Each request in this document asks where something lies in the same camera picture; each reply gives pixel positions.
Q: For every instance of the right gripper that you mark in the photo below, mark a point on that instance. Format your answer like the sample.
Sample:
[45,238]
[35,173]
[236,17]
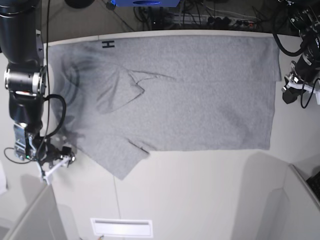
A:
[29,145]

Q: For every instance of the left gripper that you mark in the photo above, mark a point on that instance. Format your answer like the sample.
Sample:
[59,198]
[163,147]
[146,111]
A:
[300,72]

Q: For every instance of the grey T-shirt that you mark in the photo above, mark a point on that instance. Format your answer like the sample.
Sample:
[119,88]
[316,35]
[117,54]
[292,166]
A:
[128,97]

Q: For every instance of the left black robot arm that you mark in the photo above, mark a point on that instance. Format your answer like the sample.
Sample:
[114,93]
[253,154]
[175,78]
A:
[304,16]

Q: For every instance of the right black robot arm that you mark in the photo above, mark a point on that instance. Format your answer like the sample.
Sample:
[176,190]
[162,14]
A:
[25,79]

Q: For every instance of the left grey chair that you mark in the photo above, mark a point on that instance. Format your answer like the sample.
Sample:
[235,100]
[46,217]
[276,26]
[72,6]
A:
[42,218]

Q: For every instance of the white slotted tray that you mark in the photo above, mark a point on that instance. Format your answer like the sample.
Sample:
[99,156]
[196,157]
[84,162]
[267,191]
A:
[122,228]

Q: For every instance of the black keyboard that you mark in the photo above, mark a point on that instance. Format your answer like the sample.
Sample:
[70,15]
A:
[314,184]

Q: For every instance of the blue box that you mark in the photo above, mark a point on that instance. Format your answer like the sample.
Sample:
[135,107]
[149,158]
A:
[146,3]

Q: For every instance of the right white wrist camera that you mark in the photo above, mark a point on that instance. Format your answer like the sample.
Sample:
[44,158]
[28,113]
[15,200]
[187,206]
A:
[47,176]

